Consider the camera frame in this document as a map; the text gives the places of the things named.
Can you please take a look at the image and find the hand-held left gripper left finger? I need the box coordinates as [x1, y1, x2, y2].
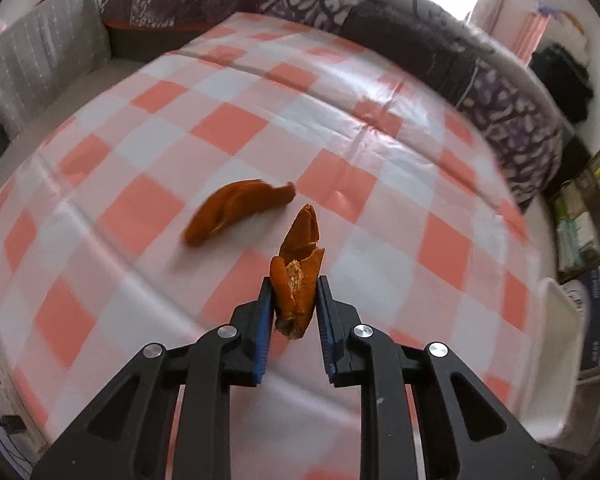
[30, 275, 273, 480]

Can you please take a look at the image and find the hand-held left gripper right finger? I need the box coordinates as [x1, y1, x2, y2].
[316, 275, 563, 480]

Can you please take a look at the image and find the orange peel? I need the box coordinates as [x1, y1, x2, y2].
[270, 203, 327, 342]
[183, 178, 297, 247]

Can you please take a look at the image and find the orange white checked tablecloth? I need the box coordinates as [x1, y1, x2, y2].
[0, 11, 556, 480]

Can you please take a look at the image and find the white plastic chair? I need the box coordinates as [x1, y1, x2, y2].
[525, 277, 586, 443]

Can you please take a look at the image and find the wooden bookshelf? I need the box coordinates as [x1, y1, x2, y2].
[545, 135, 600, 286]

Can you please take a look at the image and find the black cabinet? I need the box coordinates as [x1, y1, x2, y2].
[560, 125, 593, 181]

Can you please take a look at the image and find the white grey patterned quilt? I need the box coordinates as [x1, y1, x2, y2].
[102, 0, 566, 126]

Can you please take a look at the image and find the black backpack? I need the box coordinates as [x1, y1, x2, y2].
[530, 42, 595, 123]

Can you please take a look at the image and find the pink striped paper bag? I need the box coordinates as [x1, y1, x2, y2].
[515, 10, 551, 63]

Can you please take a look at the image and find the colourful toy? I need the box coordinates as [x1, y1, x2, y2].
[535, 2, 588, 36]

